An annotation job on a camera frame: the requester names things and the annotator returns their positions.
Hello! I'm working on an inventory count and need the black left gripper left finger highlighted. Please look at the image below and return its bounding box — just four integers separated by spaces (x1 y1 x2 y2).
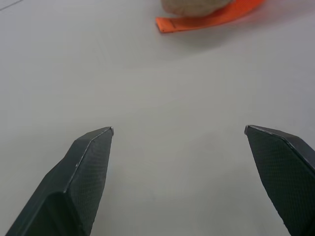
4 126 115 236

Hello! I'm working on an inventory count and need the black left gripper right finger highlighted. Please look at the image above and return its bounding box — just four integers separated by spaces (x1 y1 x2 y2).
244 124 315 236

